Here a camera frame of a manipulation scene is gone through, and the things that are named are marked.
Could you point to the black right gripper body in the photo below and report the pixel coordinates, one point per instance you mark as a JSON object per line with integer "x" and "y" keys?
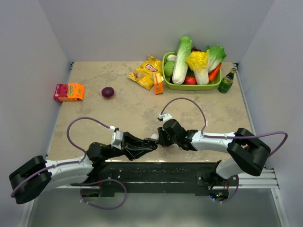
{"x": 166, "y": 140}

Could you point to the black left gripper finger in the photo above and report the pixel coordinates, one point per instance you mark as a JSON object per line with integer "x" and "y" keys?
{"x": 129, "y": 139}
{"x": 134, "y": 152}

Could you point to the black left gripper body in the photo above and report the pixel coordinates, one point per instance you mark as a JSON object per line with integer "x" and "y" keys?
{"x": 114, "y": 152}

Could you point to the black earbud charging case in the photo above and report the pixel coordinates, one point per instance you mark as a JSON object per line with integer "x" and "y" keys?
{"x": 151, "y": 143}

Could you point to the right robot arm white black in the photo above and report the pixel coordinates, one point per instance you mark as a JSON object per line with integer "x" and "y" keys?
{"x": 248, "y": 153}

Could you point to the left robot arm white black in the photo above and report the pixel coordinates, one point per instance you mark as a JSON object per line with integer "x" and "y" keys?
{"x": 38, "y": 175}

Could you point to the white earbud charging case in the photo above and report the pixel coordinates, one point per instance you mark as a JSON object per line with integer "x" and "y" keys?
{"x": 155, "y": 136}

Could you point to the red onion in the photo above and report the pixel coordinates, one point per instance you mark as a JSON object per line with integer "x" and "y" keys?
{"x": 108, "y": 92}

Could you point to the orange small carton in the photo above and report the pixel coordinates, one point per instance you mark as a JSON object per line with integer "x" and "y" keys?
{"x": 158, "y": 83}

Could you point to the red tomato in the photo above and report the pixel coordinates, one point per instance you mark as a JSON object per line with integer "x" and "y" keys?
{"x": 190, "y": 80}

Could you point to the yellow Lays chips bag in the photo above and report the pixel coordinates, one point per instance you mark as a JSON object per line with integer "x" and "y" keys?
{"x": 143, "y": 74}

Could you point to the green white napa cabbage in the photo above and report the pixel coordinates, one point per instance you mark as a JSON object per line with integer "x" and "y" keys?
{"x": 181, "y": 66}

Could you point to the round green cabbage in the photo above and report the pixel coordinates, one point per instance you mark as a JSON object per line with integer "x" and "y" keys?
{"x": 169, "y": 68}

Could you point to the pink orange snack box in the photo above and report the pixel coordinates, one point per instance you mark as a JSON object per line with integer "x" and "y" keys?
{"x": 69, "y": 92}

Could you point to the green plastic basket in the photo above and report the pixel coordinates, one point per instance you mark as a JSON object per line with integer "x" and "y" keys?
{"x": 185, "y": 87}

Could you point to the orange carrot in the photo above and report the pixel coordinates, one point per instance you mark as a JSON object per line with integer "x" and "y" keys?
{"x": 213, "y": 74}

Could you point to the white cauliflower piece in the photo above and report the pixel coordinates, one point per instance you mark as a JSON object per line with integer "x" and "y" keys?
{"x": 171, "y": 57}

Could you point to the green glass bottle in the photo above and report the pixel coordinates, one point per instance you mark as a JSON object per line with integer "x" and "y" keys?
{"x": 227, "y": 81}

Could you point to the yellow napa cabbage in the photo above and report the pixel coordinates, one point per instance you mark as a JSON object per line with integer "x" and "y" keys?
{"x": 198, "y": 63}

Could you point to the dark grapes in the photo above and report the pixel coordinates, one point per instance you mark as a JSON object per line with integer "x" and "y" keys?
{"x": 194, "y": 49}

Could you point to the green leaf lettuce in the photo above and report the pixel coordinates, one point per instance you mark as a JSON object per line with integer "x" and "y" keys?
{"x": 216, "y": 54}

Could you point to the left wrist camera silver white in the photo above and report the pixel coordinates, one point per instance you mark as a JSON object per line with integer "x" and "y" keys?
{"x": 117, "y": 137}

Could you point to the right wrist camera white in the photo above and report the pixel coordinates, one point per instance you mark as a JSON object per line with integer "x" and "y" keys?
{"x": 164, "y": 117}

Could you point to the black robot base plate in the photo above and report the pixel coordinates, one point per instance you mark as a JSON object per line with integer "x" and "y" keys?
{"x": 150, "y": 177}

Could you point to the aluminium frame rail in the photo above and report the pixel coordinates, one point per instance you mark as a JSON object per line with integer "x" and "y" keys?
{"x": 267, "y": 180}

